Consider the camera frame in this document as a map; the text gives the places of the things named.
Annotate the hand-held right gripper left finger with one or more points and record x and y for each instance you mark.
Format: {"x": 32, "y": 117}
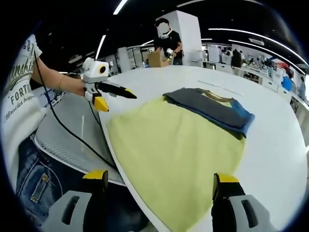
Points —
{"x": 70, "y": 210}

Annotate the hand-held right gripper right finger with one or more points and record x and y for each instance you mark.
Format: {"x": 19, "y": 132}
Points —
{"x": 236, "y": 212}

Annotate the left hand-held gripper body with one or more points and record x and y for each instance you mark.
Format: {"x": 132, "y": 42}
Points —
{"x": 95, "y": 71}

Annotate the yellow grey blue garment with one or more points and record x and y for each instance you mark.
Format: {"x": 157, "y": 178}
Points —
{"x": 173, "y": 149}

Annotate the ceiling light strip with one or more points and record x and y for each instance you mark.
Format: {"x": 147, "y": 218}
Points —
{"x": 101, "y": 46}
{"x": 265, "y": 52}
{"x": 260, "y": 37}

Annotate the person's blue jeans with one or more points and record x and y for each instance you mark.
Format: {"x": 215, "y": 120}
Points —
{"x": 48, "y": 178}

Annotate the brown cardboard box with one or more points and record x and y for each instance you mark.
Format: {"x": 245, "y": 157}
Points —
{"x": 155, "y": 60}

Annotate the person's white printed shirt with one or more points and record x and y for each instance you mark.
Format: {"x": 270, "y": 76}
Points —
{"x": 19, "y": 101}

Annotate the white flat strip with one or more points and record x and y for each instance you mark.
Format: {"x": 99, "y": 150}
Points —
{"x": 219, "y": 87}

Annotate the row of white cabinets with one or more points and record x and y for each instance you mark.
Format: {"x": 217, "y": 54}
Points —
{"x": 260, "y": 75}

